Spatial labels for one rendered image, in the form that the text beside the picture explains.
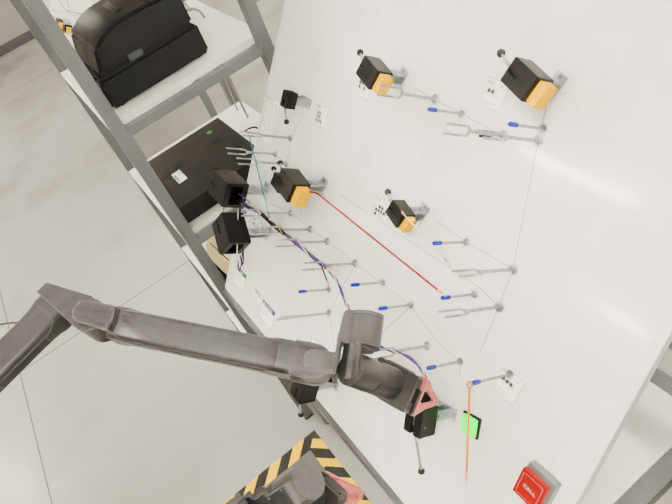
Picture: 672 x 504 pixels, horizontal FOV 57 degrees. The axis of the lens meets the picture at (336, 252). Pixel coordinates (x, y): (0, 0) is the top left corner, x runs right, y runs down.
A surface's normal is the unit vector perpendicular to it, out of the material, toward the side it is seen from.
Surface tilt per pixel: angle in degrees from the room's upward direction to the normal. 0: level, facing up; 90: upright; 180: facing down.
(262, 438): 0
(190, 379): 0
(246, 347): 25
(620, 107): 52
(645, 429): 0
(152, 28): 90
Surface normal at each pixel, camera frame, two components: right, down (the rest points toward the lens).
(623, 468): -0.30, -0.68
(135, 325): 0.10, -0.40
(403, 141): -0.80, 0.04
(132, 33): 0.57, 0.44
